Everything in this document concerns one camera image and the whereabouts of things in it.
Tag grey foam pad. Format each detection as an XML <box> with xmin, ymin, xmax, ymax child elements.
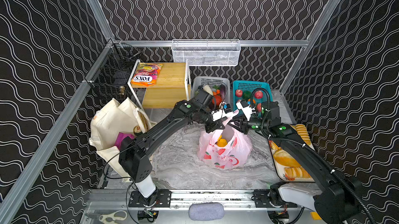
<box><xmin>189</xmin><ymin>203</ymin><xmax>224</xmax><ymax>221</ymax></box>

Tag red apple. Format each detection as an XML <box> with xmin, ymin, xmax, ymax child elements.
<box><xmin>254</xmin><ymin>90</ymin><xmax>264</xmax><ymax>99</ymax></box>
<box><xmin>235</xmin><ymin>89</ymin><xmax>243</xmax><ymax>98</ymax></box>

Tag aluminium linear rail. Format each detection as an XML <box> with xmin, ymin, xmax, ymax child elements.
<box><xmin>128</xmin><ymin>189</ymin><xmax>298</xmax><ymax>211</ymax></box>

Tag orange Fox's candy bag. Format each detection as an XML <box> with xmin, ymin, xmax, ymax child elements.
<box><xmin>131</xmin><ymin>63</ymin><xmax>163</xmax><ymax>87</ymax></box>

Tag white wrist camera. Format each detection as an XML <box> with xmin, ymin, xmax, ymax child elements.
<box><xmin>212</xmin><ymin>103</ymin><xmax>234</xmax><ymax>121</ymax></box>
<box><xmin>236</xmin><ymin>100</ymin><xmax>259</xmax><ymax>121</ymax></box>

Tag pink plastic bag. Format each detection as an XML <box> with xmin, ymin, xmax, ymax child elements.
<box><xmin>197</xmin><ymin>117</ymin><xmax>252</xmax><ymax>170</ymax></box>

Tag white radish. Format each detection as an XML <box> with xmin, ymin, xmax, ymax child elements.
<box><xmin>202</xmin><ymin>85</ymin><xmax>214</xmax><ymax>96</ymax></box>

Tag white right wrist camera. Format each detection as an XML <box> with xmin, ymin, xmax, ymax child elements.
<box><xmin>236</xmin><ymin>100</ymin><xmax>259</xmax><ymax>121</ymax></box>

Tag white handled scissors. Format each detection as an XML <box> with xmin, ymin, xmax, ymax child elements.
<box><xmin>98</xmin><ymin>210</ymin><xmax>127</xmax><ymax>224</ymax></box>

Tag white wire mesh wall basket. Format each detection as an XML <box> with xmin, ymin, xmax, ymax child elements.
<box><xmin>171</xmin><ymin>39</ymin><xmax>241</xmax><ymax>67</ymax></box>

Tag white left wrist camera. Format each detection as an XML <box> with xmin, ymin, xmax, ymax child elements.
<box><xmin>212</xmin><ymin>103</ymin><xmax>234</xmax><ymax>121</ymax></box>

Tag cream canvas tote bag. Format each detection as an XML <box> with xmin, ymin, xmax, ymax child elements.
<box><xmin>89</xmin><ymin>98</ymin><xmax>156</xmax><ymax>182</ymax></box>

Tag red tomato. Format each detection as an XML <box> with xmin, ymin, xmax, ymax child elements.
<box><xmin>212</xmin><ymin>95</ymin><xmax>222</xmax><ymax>106</ymax></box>

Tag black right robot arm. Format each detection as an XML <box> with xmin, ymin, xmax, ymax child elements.
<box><xmin>230</xmin><ymin>88</ymin><xmax>376</xmax><ymax>224</ymax></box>

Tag green drink can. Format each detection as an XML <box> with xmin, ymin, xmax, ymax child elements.
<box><xmin>134</xmin><ymin>125</ymin><xmax>142</xmax><ymax>136</ymax></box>

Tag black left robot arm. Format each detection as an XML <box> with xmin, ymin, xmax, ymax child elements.
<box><xmin>118</xmin><ymin>89</ymin><xmax>229</xmax><ymax>199</ymax></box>

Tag grey white plastic basket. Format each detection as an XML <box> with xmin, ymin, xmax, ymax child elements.
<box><xmin>191</xmin><ymin>76</ymin><xmax>231</xmax><ymax>104</ymax></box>

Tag magenta Lot 100 candy bag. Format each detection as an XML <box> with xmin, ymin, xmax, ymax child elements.
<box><xmin>114</xmin><ymin>132</ymin><xmax>135</xmax><ymax>150</ymax></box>

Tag tray of breads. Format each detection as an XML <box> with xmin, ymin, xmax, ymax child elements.
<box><xmin>269</xmin><ymin>140</ymin><xmax>314</xmax><ymax>182</ymax></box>

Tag dark green avocado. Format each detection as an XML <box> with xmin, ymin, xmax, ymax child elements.
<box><xmin>242</xmin><ymin>91</ymin><xmax>252</xmax><ymax>100</ymax></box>

